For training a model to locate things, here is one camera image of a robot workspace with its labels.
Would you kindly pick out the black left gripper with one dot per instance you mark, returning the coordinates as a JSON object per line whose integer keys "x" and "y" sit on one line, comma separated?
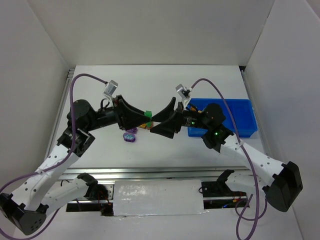
{"x": 119, "y": 112}

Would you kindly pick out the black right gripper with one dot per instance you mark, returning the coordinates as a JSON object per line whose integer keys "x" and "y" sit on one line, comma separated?
{"x": 178, "y": 119}

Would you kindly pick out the green rounded lego piece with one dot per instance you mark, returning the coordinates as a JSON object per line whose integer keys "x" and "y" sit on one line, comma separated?
{"x": 148, "y": 114}

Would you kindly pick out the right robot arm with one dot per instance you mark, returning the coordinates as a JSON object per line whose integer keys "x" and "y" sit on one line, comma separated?
{"x": 280, "y": 183}

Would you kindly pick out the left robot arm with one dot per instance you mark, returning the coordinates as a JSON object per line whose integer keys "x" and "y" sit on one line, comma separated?
{"x": 28, "y": 206}

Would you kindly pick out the purple 2x4 lego brick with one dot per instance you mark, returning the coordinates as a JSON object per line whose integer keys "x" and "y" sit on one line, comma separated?
{"x": 132, "y": 130}

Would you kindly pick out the purple oval flower lego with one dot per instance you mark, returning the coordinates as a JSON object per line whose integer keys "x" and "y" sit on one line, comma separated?
{"x": 129, "y": 137}

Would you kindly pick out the white taped cover plate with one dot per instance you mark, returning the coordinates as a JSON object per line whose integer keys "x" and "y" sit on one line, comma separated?
{"x": 157, "y": 198}

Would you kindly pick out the blue divided plastic bin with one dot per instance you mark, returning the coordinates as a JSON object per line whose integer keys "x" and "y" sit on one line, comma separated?
{"x": 241, "y": 110}

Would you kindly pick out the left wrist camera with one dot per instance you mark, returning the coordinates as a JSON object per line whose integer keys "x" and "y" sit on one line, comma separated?
{"x": 110, "y": 88}

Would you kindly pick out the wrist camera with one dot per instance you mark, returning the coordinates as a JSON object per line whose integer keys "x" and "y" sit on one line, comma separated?
{"x": 110, "y": 88}
{"x": 184, "y": 93}

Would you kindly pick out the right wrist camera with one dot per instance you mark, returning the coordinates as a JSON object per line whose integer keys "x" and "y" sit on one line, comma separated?
{"x": 184, "y": 93}

